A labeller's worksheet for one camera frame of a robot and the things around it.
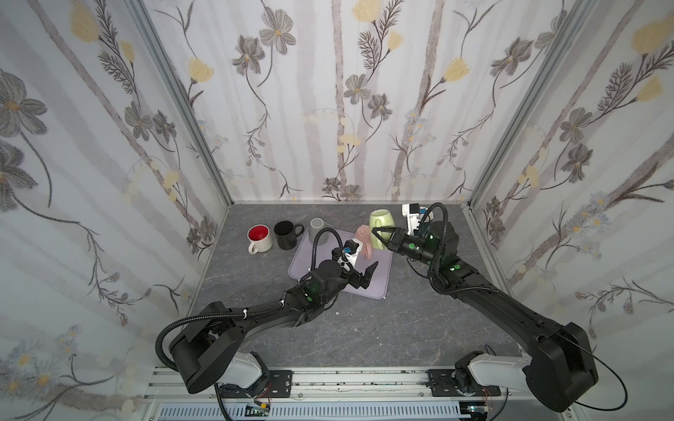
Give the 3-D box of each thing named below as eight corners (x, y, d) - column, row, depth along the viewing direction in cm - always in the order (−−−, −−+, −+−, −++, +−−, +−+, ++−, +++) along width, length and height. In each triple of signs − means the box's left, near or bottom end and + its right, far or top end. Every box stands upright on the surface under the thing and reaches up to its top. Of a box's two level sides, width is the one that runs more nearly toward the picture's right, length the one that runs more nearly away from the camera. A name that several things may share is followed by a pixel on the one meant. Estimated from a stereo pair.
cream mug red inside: (249, 257, 104) (243, 245, 97) (254, 237, 110) (249, 224, 104) (270, 257, 104) (265, 246, 97) (274, 237, 110) (270, 225, 104)
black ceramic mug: (275, 246, 107) (270, 231, 99) (284, 233, 112) (279, 218, 104) (291, 252, 106) (287, 237, 98) (299, 238, 110) (296, 223, 102)
